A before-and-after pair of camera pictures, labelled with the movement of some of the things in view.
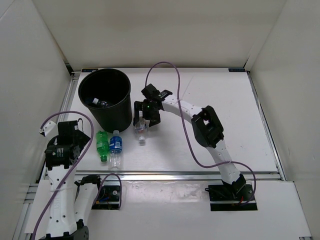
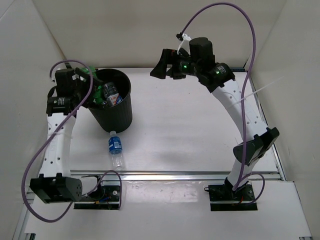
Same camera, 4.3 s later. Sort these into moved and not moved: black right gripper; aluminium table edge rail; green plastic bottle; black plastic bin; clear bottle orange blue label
Moved: clear bottle orange blue label; green plastic bottle; black right gripper
Not moved: black plastic bin; aluminium table edge rail
